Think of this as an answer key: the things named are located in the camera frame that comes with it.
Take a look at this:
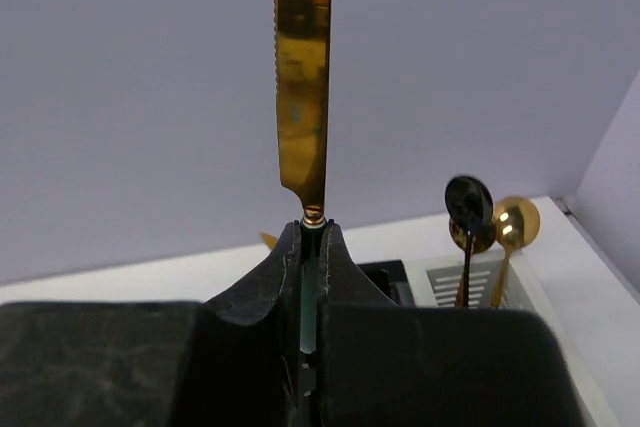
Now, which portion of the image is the gold knife green handle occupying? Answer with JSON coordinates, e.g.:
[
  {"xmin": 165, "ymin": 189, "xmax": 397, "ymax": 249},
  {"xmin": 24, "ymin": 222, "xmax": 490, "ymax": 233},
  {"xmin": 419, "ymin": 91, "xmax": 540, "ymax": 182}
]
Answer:
[
  {"xmin": 274, "ymin": 0, "xmax": 331, "ymax": 354},
  {"xmin": 259, "ymin": 232, "xmax": 279, "ymax": 250}
]

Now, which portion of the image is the gold spoon green handle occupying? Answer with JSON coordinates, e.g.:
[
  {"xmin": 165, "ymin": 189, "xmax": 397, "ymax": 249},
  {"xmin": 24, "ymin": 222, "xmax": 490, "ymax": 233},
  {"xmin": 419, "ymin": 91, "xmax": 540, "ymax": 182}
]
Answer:
[
  {"xmin": 490, "ymin": 196, "xmax": 541, "ymax": 308},
  {"xmin": 448, "ymin": 219, "xmax": 496, "ymax": 255}
]

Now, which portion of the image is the black utensil container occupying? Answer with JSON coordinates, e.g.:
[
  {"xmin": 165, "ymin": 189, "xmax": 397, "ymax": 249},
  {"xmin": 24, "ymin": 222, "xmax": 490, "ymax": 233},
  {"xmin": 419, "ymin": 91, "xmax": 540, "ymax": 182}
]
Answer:
[{"xmin": 359, "ymin": 259, "xmax": 415, "ymax": 307}]

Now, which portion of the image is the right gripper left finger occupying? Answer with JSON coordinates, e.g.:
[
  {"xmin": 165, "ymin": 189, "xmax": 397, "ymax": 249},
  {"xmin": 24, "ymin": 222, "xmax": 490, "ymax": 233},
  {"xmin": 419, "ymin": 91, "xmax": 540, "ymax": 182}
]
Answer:
[{"xmin": 1, "ymin": 222, "xmax": 302, "ymax": 426}]

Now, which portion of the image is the white utensil container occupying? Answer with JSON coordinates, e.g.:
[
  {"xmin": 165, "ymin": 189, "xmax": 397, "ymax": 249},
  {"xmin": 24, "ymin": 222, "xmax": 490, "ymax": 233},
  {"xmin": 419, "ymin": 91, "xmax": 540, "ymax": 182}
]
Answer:
[{"xmin": 404, "ymin": 246, "xmax": 640, "ymax": 427}]

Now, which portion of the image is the black spoon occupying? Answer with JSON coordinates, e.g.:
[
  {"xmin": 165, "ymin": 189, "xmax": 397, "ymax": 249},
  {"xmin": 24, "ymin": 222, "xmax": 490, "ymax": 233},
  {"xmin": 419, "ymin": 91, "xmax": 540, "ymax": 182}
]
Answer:
[{"xmin": 445, "ymin": 175, "xmax": 494, "ymax": 307}]

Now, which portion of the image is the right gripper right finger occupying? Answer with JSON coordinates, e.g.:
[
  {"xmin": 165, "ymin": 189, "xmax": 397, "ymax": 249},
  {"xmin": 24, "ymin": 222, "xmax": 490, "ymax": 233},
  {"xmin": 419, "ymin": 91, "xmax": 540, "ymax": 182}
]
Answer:
[{"xmin": 317, "ymin": 223, "xmax": 583, "ymax": 426}]

